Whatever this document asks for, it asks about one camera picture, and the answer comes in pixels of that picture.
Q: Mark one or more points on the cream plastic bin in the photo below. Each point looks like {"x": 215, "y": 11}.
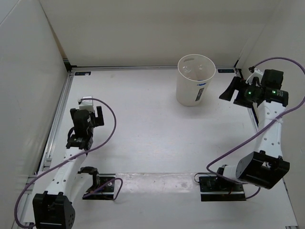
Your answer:
{"x": 187, "y": 91}

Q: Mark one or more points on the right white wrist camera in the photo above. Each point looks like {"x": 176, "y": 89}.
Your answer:
{"x": 255, "y": 77}

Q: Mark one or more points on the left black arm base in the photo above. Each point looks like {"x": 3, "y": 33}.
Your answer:
{"x": 108, "y": 189}

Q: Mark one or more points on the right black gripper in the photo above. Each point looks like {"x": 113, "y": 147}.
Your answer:
{"x": 235, "y": 85}

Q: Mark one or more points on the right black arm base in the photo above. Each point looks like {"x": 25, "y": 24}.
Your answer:
{"x": 215, "y": 189}

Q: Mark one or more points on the clear plastic bottle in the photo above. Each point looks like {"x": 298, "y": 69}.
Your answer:
{"x": 193, "y": 72}

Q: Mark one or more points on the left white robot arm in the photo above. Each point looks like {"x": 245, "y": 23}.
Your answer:
{"x": 53, "y": 208}

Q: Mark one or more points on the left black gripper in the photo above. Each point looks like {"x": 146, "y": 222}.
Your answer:
{"x": 97, "y": 121}

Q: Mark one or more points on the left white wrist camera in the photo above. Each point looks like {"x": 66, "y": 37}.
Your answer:
{"x": 86, "y": 103}

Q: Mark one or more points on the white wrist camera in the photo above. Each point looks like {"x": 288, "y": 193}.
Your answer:
{"x": 86, "y": 103}
{"x": 255, "y": 77}

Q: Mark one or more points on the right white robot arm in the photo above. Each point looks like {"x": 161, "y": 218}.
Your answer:
{"x": 264, "y": 166}

